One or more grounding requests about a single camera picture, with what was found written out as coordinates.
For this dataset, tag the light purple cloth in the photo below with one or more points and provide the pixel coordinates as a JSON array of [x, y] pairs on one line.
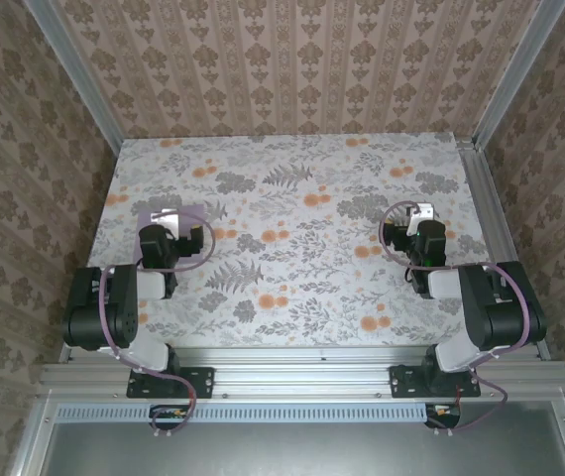
[[189, 210]]

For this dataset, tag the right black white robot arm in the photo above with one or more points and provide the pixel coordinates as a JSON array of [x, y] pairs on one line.
[[500, 317]]

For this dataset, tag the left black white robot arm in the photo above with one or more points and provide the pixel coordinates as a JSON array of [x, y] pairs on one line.
[[124, 317]]

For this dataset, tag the steel sheet panel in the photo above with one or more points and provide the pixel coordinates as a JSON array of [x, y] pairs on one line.
[[302, 451]]

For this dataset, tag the black power connector box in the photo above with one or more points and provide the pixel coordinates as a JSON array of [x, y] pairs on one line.
[[166, 416], [448, 419]]

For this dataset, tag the wide aluminium base beam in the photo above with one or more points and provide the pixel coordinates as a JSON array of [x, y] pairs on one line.
[[302, 377]]

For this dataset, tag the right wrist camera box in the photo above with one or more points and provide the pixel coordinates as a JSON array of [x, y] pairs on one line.
[[423, 213]]

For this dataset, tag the aluminium side rail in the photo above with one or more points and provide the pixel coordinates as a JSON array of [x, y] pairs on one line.
[[488, 198]]

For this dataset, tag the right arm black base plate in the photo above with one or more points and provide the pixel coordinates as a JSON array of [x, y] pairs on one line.
[[401, 384]]

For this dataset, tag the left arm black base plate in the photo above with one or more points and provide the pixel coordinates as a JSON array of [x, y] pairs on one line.
[[203, 384]]

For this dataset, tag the aluminium table edge rail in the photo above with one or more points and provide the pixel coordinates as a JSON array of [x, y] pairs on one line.
[[302, 353]]

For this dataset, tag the aluminium corner post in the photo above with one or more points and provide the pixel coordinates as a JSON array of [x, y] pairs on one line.
[[515, 74], [82, 86]]

